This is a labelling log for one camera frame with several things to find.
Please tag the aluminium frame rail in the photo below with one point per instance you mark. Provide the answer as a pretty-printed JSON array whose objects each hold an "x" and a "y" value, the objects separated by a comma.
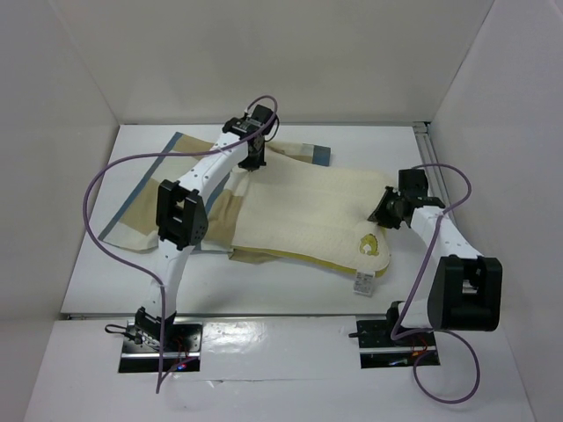
[{"x": 433, "y": 225}]

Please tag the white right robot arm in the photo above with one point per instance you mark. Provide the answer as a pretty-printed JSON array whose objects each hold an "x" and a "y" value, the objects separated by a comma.
[{"x": 457, "y": 288}]

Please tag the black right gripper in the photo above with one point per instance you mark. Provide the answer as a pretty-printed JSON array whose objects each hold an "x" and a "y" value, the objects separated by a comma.
[{"x": 383, "y": 208}]

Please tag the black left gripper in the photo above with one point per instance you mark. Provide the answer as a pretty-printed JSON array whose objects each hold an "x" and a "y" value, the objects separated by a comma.
[{"x": 252, "y": 164}]

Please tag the blue beige plaid pillowcase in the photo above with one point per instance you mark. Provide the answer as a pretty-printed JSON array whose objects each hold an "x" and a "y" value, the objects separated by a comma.
[{"x": 133, "y": 228}]

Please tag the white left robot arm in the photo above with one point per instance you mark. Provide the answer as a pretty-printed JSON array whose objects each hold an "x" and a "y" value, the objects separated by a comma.
[{"x": 182, "y": 221}]

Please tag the cream pillow with duck patch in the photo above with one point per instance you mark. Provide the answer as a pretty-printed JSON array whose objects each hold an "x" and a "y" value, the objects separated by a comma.
[{"x": 317, "y": 214}]

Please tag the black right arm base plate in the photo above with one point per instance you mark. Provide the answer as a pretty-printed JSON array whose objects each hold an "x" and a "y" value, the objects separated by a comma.
[{"x": 378, "y": 350}]

